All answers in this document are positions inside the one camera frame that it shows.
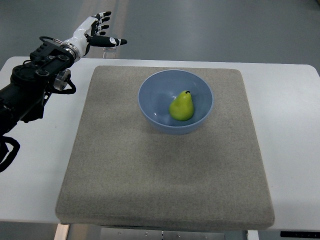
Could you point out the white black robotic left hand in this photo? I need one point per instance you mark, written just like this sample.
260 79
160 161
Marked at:
92 32

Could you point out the green pear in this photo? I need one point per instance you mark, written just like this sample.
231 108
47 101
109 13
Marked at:
182 107

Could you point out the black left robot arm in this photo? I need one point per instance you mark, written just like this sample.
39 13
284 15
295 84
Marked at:
46 72

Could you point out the blue ceramic bowl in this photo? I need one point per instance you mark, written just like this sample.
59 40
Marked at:
158 91

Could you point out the small clear floor plate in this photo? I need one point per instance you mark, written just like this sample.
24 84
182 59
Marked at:
110 47

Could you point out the grey felt mat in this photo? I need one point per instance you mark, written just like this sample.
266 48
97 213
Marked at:
122 172

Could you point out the metal table frame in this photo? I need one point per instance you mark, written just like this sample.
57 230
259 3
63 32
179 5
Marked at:
90 232

